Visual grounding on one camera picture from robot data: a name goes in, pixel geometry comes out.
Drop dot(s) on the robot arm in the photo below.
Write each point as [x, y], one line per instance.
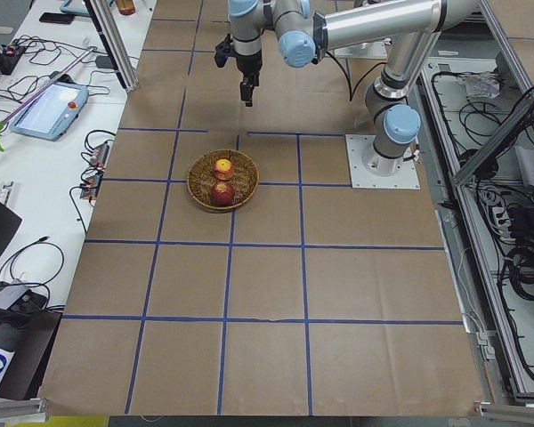
[304, 37]

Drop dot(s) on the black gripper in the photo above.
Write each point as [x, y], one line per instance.
[249, 63]

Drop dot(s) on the aluminium frame post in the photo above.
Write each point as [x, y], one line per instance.
[106, 28]

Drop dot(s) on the dark red basket apple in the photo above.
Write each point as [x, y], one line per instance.
[222, 193]

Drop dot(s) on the woven wicker basket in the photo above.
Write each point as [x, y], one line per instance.
[200, 179]

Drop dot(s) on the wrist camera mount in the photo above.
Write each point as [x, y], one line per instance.
[224, 50]

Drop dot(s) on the teach pendant tablet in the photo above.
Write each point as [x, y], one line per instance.
[50, 115]

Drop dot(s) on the yellow-red apple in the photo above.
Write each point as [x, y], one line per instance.
[223, 169]

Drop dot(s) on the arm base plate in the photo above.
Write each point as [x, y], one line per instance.
[368, 170]

